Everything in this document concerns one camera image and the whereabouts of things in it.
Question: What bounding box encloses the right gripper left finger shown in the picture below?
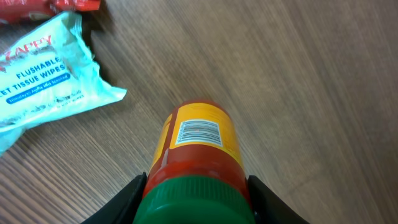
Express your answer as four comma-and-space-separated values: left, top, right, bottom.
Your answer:
81, 172, 147, 224

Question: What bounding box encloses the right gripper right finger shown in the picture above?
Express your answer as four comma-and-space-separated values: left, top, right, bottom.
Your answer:
248, 175, 308, 224

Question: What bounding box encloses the red yellow sauce bottle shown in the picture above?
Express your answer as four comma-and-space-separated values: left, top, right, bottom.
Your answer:
134, 100, 255, 224

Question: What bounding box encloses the teal wipes packet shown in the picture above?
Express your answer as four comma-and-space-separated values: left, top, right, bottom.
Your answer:
1, 12, 127, 152

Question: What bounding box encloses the red sachet stick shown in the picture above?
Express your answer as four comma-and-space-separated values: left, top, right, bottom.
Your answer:
1, 0, 101, 25

